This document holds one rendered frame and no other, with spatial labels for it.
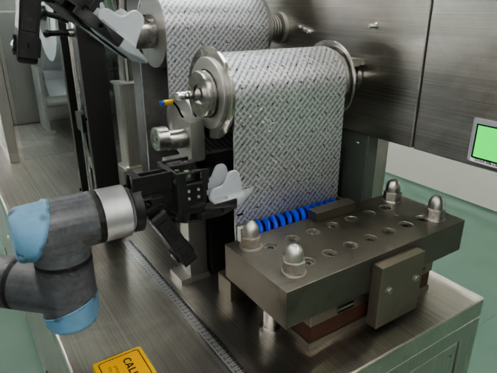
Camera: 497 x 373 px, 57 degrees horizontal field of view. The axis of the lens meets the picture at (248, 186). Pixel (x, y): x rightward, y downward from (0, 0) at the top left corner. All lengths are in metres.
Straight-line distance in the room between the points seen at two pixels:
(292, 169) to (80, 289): 0.40
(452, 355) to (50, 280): 0.69
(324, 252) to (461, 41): 0.39
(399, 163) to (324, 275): 3.35
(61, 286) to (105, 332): 0.16
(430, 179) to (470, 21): 3.07
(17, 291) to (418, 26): 0.74
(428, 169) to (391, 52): 2.96
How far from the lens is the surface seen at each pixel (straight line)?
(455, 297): 0.91
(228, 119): 0.72
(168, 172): 0.67
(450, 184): 3.74
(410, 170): 3.93
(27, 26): 0.67
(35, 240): 0.62
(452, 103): 0.83
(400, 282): 0.77
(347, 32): 0.97
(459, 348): 0.95
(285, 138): 0.78
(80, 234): 0.63
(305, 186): 0.85
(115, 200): 0.64
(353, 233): 0.78
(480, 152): 0.80
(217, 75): 0.72
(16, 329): 2.44
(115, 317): 0.82
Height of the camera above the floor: 1.38
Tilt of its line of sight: 22 degrees down
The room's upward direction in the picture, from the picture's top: straight up
